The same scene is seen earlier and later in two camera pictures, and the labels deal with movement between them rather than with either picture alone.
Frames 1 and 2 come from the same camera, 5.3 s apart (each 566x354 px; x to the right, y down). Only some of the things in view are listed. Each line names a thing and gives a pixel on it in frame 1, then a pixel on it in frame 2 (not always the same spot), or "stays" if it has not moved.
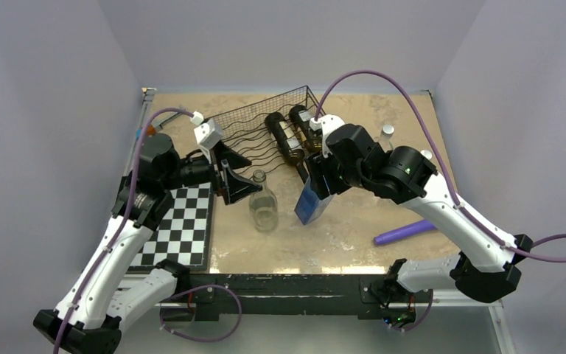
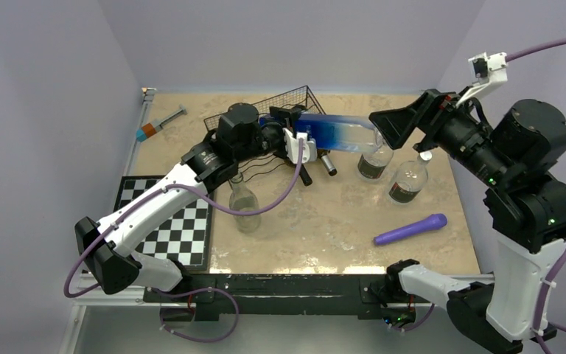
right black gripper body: [337, 178] -> [458, 132]
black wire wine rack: [245, 130] stays
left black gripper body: [197, 169] -> [287, 119]
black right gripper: [337, 294] stays
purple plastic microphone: [421, 226] stays
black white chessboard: [183, 234] stays
